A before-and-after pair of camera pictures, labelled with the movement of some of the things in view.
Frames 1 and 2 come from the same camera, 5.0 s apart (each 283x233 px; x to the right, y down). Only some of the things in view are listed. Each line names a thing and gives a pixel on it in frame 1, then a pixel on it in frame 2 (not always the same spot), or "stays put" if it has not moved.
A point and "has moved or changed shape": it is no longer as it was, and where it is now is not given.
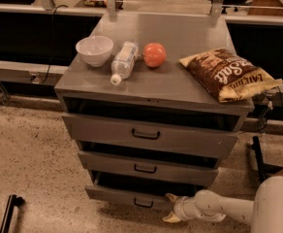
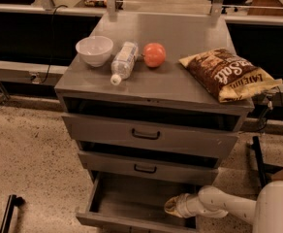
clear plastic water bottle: x=123 y=62 stays put
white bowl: x=95 y=49 stays put
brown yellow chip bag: x=228 y=76 stays put
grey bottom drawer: x=146 y=189 has moved or changed shape
